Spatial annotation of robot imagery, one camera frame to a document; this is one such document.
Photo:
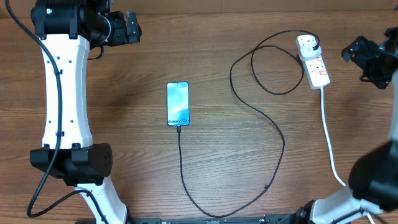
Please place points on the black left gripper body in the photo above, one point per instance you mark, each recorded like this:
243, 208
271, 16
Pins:
119, 34

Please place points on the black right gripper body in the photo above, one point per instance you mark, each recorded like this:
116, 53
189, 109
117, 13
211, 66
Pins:
374, 70

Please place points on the Samsung Galaxy smartphone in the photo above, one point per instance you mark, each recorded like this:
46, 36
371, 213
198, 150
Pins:
178, 104

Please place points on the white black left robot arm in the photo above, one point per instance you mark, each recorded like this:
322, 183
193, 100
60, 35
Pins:
68, 31

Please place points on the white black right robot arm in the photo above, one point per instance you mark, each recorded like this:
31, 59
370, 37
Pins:
372, 183

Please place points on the white charger adapter plug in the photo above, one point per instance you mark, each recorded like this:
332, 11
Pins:
306, 52

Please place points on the white power strip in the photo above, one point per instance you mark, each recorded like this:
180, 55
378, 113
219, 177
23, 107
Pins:
315, 69

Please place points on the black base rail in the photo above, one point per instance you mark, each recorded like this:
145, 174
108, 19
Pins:
267, 219

